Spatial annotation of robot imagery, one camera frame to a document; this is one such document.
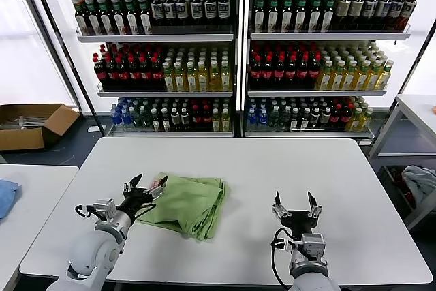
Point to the black slanted window frame bar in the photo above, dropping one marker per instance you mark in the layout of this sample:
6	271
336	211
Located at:
56	32
418	57

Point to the brown cardboard box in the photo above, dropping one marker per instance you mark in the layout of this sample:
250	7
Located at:
20	139

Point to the small dark green bottle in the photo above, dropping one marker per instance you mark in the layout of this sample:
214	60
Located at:
284	119
145	120
136	120
273	119

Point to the yellow tea bottle white cap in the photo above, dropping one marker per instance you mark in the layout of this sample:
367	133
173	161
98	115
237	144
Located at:
337	78
168	79
325	78
191	79
385	78
362	78
214	79
349	78
226	79
374	78
202	79
179	79

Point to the dark tea bottle green band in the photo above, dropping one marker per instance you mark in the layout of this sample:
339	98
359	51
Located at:
315	15
328	15
259	15
143	20
104	20
92	20
287	15
130	20
301	15
273	15
117	20

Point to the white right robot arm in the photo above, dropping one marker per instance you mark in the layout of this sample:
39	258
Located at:
310	277

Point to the dark tea bottle reddish band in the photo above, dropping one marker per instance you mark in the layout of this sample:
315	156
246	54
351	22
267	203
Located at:
80	18

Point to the light green polo shirt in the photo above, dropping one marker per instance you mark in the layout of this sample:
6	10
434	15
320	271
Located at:
190	202

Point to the red cloth item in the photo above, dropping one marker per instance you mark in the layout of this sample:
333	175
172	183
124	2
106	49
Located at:
408	196

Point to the white side table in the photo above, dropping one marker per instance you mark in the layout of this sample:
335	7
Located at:
41	209

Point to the blue folded cloth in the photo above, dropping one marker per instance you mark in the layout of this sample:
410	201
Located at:
7	195

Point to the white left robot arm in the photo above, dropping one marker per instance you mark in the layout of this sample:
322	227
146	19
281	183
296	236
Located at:
92	253

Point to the dark bottle reddish brown label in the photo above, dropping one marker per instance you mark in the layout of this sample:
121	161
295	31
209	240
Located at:
408	10

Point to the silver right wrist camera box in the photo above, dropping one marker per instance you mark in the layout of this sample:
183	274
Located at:
311	245

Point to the dark bottle white square label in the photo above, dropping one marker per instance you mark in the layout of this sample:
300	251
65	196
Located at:
223	10
169	10
182	10
157	10
396	10
209	10
383	10
370	10
196	10

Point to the grey metal shelf unit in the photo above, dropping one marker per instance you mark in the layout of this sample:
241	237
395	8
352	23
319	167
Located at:
323	36
153	37

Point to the small yellow tea bottle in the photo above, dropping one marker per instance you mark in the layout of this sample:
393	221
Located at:
355	120
225	121
365	120
215	121

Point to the small cola bottle red cap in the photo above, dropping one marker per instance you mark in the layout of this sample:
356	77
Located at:
345	117
195	119
206	119
336	117

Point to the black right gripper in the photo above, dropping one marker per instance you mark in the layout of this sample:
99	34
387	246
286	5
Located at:
299	221

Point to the grey white crumpled cloth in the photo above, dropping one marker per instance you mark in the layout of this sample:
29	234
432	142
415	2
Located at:
419	178

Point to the grey metal frame table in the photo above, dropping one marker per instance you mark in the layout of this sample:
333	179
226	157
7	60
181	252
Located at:
417	105

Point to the small dark bottle white cap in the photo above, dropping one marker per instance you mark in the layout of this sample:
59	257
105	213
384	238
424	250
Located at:
165	121
294	120
304	120
155	121

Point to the small blue drink bottle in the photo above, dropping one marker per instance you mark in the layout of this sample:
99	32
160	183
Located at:
116	119
126	119
251	118
262	118

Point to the white paper scrap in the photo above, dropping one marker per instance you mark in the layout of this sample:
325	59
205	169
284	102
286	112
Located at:
92	129

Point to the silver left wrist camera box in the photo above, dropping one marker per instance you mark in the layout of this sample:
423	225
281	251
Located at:
104	209

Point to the dark grey storage crate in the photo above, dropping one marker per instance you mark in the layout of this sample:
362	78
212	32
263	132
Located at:
388	182

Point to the small dark bottle beige label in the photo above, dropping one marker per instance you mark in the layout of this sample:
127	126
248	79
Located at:
315	117
174	119
184	119
325	117

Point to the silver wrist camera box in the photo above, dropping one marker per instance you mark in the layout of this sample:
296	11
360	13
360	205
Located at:
104	209
311	245

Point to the clear plastic wrapped packs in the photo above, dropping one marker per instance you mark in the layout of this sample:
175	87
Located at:
27	122

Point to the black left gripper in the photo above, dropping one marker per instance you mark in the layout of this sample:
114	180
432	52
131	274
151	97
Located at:
136	202

